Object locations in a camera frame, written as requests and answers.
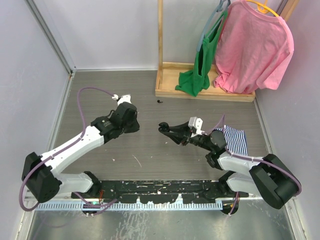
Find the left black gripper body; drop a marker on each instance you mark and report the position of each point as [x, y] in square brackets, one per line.
[131, 126]

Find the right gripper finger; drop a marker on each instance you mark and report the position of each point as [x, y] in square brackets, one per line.
[180, 129]
[177, 137]

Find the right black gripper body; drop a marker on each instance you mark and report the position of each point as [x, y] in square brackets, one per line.
[199, 140]

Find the blue striped cloth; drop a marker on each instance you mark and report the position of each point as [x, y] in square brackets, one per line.
[236, 140]

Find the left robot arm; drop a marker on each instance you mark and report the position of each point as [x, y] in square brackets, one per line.
[43, 174]

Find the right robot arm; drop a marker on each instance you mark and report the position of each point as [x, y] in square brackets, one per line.
[267, 177]

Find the green tank top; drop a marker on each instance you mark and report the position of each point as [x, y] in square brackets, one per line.
[194, 81]

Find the wooden clothes rack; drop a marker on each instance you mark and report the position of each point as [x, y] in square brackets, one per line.
[168, 76]

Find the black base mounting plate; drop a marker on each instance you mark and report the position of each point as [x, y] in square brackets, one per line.
[161, 191]

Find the pink t-shirt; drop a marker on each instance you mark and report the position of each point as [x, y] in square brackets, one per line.
[253, 52]

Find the yellow hanger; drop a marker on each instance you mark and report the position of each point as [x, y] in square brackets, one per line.
[263, 8]

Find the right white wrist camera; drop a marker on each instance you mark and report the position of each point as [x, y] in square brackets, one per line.
[195, 126]

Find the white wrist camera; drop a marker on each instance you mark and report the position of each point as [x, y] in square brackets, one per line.
[195, 126]
[122, 99]

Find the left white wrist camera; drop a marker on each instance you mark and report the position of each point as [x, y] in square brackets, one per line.
[122, 99]

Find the white cable duct strip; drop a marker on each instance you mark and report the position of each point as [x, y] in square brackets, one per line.
[176, 206]

